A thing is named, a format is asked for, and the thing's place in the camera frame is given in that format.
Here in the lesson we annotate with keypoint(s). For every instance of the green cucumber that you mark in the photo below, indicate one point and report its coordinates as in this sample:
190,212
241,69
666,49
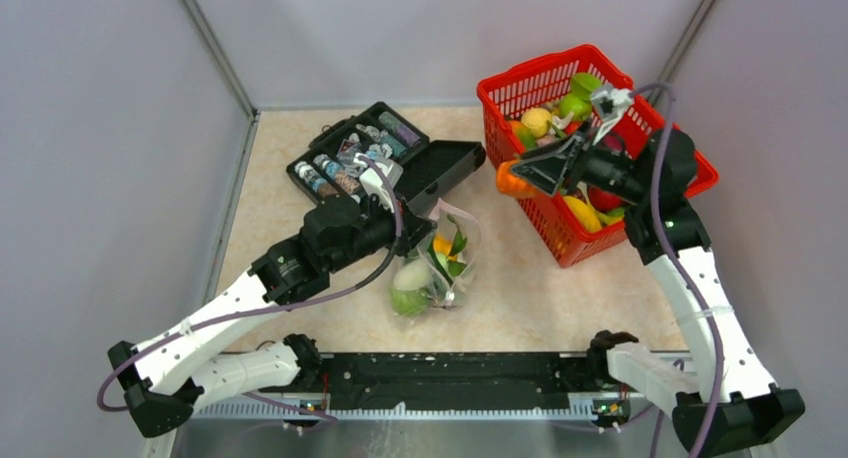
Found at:
441,263

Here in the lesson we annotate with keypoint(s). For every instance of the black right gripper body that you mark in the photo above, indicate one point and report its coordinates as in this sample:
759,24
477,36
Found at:
596,166

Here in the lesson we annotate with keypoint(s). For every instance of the clear zip top bag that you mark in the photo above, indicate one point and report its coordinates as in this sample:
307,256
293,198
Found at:
476,239

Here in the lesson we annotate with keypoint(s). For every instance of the light green pepper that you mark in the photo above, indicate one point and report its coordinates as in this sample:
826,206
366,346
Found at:
576,104

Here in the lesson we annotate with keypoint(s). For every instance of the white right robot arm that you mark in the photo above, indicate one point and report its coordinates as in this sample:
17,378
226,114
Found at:
731,402

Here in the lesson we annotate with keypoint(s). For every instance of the white radish with leaves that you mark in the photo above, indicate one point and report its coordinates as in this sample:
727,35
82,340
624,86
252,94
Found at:
418,271

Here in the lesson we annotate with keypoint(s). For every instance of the orange mango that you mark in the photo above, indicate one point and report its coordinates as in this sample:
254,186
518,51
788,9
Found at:
523,134

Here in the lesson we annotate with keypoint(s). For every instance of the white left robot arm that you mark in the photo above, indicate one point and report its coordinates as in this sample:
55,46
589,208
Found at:
169,377

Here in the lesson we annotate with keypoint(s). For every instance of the black poker chip case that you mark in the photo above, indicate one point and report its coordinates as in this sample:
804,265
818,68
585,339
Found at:
430,169

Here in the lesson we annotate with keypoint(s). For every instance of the yellow lemon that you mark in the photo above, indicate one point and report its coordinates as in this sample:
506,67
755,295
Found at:
537,120

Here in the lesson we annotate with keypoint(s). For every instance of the yellow bell pepper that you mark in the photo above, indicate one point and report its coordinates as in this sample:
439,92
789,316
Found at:
442,245

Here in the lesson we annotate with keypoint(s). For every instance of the orange pumpkin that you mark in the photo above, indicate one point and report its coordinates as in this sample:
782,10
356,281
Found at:
511,185

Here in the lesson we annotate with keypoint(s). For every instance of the red plastic basket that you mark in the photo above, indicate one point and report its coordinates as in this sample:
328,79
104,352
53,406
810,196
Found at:
578,225

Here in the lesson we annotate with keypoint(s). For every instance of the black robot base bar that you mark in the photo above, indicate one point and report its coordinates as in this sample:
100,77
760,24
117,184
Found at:
500,381

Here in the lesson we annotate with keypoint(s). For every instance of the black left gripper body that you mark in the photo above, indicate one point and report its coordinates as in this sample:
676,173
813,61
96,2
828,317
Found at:
378,229

